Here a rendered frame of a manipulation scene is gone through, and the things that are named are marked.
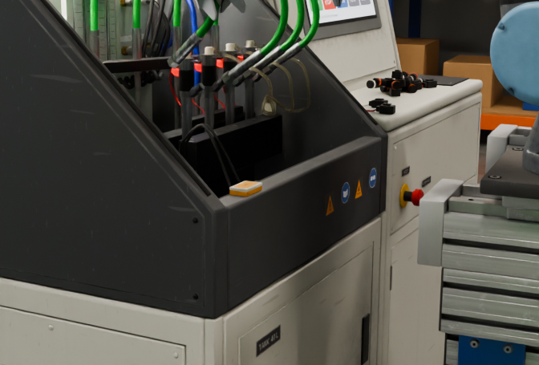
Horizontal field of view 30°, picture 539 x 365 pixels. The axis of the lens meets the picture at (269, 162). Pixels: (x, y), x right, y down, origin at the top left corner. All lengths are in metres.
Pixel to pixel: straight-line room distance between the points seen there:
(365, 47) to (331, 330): 0.90
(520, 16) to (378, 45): 1.49
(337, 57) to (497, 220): 1.12
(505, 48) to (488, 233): 0.28
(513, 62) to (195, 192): 0.51
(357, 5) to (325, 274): 0.91
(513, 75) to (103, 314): 0.74
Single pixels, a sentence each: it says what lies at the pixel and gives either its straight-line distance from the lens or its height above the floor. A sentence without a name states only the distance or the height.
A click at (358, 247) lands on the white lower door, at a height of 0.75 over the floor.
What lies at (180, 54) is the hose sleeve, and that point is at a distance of 1.67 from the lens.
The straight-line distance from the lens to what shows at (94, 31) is 1.90.
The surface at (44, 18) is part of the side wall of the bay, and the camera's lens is 1.53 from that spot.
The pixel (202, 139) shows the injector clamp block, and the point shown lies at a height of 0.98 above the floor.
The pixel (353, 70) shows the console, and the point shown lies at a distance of 2.44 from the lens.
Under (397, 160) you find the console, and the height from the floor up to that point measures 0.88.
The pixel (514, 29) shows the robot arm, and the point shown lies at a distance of 1.15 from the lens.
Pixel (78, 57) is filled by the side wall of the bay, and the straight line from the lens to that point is 1.50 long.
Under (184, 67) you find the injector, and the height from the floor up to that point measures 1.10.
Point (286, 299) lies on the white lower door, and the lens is 1.67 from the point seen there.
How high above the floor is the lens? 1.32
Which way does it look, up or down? 12 degrees down
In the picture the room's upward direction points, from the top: 1 degrees clockwise
